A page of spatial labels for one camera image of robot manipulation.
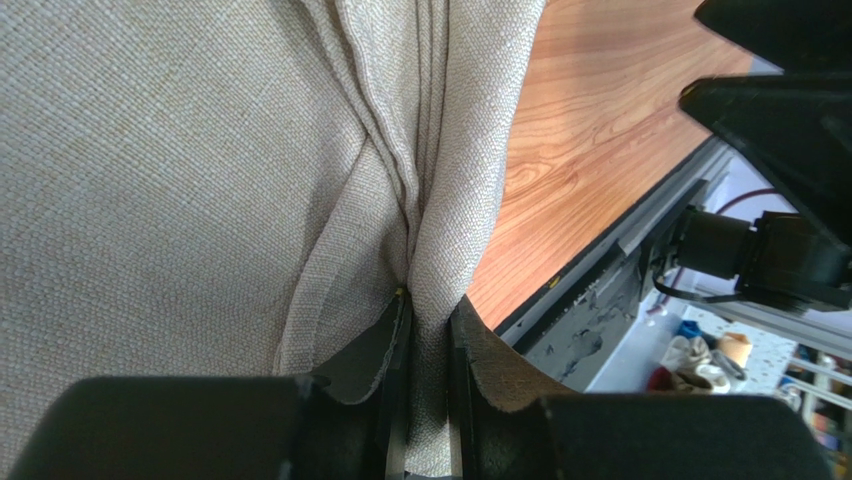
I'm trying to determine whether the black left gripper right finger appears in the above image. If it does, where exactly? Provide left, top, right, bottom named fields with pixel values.
left=451, top=296, right=575, bottom=413

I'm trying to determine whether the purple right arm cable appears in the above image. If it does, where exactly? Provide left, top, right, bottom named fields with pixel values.
left=715, top=188, right=780, bottom=216

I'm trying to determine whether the aluminium frame rail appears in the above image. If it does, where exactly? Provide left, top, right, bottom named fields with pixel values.
left=495, top=139, right=748, bottom=354

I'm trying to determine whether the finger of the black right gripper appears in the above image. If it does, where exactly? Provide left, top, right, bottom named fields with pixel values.
left=678, top=73, right=851, bottom=246
left=694, top=0, right=851, bottom=73

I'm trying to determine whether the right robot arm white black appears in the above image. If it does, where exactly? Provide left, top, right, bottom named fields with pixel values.
left=640, top=1, right=851, bottom=313

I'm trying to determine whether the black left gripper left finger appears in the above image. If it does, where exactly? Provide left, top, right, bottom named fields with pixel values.
left=311, top=287, right=412, bottom=405

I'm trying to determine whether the beige linen napkin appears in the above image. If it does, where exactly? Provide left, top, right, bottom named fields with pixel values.
left=1, top=1, right=544, bottom=476

